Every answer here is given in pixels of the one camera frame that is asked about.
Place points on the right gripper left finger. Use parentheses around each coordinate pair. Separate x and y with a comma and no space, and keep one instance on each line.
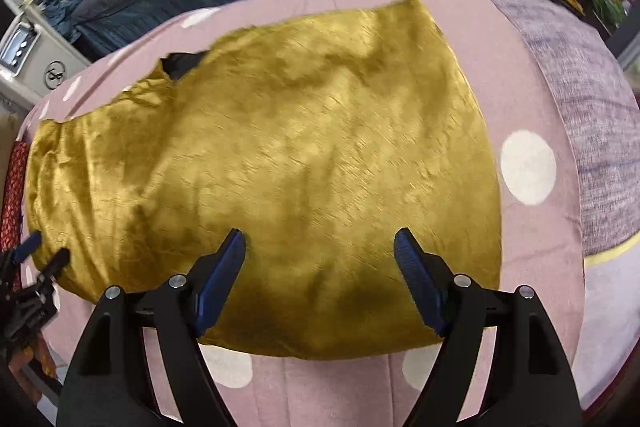
(138,361)

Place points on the grey lilac knitted blanket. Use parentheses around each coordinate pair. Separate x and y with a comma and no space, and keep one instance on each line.
(600,115)

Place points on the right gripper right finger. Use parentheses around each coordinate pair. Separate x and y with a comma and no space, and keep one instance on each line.
(530,382)

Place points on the gold satin jacket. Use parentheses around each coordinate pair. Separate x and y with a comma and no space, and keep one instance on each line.
(318,138)

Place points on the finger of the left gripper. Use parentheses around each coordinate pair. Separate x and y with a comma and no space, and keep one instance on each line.
(14,257)
(52,264)

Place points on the pink polka dot blanket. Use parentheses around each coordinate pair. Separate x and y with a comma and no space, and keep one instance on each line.
(541,244)

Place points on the white machine cabinet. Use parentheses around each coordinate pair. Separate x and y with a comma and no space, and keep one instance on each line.
(35,58)

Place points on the red patterned folded cloth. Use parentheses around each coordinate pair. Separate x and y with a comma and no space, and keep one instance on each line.
(11,210)

